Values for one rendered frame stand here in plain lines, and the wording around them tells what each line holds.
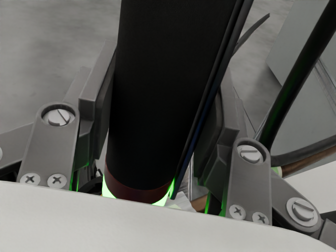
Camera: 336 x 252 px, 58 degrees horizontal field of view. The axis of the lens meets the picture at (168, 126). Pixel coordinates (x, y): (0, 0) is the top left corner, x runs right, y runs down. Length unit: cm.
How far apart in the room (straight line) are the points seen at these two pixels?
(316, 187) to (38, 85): 228
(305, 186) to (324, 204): 5
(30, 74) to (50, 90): 25
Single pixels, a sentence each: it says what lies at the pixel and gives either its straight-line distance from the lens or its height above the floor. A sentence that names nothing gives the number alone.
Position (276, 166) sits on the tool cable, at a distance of 26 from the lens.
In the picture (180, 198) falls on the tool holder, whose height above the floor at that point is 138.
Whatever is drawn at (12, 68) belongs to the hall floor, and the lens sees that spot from 278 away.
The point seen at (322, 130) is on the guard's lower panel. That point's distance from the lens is 135.
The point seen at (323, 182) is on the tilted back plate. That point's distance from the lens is 57.
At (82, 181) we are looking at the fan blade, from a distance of 66.
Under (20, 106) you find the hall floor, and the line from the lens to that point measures 240.
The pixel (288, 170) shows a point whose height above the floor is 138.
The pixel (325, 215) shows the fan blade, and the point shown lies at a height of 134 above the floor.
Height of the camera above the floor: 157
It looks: 42 degrees down
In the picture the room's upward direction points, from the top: 16 degrees clockwise
